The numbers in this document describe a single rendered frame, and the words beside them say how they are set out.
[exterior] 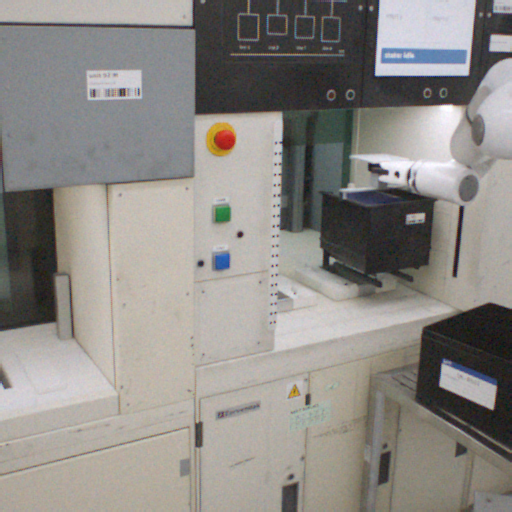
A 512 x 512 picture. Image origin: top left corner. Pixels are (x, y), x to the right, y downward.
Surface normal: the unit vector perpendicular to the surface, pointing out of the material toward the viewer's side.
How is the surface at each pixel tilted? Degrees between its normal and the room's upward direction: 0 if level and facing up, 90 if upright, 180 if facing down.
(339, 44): 90
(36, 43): 90
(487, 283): 90
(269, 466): 90
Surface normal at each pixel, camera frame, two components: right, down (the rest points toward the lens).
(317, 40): 0.50, 0.26
